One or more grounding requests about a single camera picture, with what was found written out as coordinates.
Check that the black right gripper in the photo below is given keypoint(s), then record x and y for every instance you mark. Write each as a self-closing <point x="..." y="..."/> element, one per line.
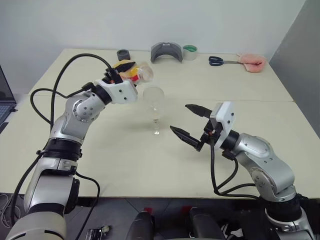
<point x="212" y="136"/>

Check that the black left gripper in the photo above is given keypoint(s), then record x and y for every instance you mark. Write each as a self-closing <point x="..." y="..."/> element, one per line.
<point x="115" y="76"/>

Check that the clear bottle with yellow drink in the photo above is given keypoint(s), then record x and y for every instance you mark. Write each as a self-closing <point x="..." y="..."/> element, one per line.
<point x="146" y="73"/>

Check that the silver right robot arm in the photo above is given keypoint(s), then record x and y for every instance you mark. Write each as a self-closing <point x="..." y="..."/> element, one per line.
<point x="262" y="160"/>

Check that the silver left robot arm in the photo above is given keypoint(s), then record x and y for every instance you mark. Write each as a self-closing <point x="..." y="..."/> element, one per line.
<point x="72" y="125"/>

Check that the clear wine glass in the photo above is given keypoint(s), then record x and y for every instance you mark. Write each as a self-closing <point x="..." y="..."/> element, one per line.
<point x="153" y="96"/>

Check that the dark grey round cup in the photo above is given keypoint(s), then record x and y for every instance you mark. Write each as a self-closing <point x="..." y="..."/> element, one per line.
<point x="123" y="56"/>

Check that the grey tape dispenser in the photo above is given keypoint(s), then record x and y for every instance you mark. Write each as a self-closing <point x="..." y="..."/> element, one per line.
<point x="155" y="53"/>

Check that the tape roll with green core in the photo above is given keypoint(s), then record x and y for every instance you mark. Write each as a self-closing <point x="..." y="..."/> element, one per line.
<point x="190" y="55"/>

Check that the pink fluffy cloth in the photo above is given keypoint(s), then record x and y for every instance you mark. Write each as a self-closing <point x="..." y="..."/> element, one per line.
<point x="252" y="62"/>

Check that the dark rounded shape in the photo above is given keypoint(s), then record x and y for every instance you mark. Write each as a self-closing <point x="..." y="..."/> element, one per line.
<point x="142" y="227"/>
<point x="205" y="225"/>

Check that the grey partition panel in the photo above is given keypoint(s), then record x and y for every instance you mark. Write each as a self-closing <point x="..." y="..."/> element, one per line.
<point x="297" y="75"/>

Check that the dark laptop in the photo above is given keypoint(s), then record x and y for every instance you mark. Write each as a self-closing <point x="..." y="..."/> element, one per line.
<point x="5" y="105"/>

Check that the small black device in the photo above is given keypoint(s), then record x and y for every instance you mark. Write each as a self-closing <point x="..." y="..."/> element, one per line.
<point x="97" y="233"/>

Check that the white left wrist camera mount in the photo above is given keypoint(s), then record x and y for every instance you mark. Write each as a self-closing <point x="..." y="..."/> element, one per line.
<point x="120" y="92"/>

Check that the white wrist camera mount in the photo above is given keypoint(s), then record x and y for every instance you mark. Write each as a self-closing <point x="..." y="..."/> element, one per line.
<point x="226" y="120"/>
<point x="120" y="92"/>

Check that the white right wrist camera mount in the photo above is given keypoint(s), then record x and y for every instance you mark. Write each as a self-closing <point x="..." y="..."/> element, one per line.
<point x="226" y="120"/>

